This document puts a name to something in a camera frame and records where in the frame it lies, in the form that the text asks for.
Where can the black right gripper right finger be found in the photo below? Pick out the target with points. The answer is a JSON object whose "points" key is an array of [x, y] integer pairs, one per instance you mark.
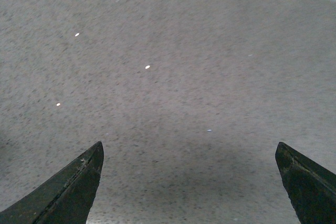
{"points": [[310, 186]]}

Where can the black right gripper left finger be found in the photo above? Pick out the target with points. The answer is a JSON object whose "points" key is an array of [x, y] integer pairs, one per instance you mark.
{"points": [[66, 197]]}

